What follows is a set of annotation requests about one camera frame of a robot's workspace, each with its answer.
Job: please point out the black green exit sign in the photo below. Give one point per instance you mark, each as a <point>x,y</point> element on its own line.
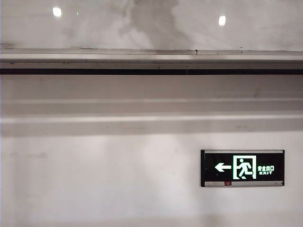
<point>213,177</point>

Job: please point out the white glossy whiteboard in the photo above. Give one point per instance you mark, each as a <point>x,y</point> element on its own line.
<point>71,28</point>

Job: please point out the aluminium whiteboard tray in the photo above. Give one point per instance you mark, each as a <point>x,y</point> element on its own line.
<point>142,58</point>

